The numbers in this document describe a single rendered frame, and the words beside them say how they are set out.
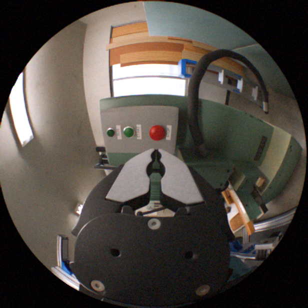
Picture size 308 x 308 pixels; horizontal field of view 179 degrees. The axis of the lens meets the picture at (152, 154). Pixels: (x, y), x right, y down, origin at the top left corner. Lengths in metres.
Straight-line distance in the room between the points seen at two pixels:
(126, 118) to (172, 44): 1.63
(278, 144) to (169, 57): 1.50
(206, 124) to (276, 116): 1.30
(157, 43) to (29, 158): 2.16
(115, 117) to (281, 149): 0.64
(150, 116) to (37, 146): 1.37
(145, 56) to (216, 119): 1.46
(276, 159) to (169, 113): 0.55
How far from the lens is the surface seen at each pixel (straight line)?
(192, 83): 0.22
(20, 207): 1.46
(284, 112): 1.47
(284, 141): 0.59
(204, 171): 0.24
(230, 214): 0.70
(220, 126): 0.31
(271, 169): 0.61
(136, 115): 0.19
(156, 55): 1.62
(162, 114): 0.19
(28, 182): 1.42
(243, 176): 0.36
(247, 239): 1.58
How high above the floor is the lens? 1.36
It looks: 2 degrees up
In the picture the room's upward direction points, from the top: 88 degrees counter-clockwise
